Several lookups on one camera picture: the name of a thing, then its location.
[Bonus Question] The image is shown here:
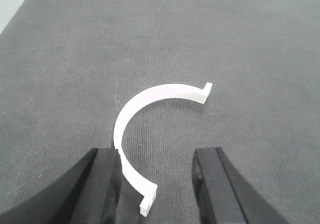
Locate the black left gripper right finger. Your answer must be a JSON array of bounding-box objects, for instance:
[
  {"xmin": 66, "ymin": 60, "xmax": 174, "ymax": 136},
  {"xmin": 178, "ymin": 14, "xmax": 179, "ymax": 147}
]
[{"xmin": 192, "ymin": 147, "xmax": 288, "ymax": 224}]

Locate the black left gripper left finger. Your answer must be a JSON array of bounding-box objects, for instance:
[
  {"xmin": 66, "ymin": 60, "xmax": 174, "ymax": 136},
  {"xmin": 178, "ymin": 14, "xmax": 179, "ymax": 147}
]
[{"xmin": 0, "ymin": 148, "xmax": 122, "ymax": 224}]

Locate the white half-ring pipe clamp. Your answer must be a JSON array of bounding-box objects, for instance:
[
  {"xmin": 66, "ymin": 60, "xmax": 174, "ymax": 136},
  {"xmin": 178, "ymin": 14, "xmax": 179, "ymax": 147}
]
[{"xmin": 113, "ymin": 82, "xmax": 214, "ymax": 218}]

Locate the dark grey table mat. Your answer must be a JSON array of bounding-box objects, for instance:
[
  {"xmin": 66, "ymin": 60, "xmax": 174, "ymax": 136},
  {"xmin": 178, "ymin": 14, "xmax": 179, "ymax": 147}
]
[{"xmin": 0, "ymin": 0, "xmax": 320, "ymax": 224}]

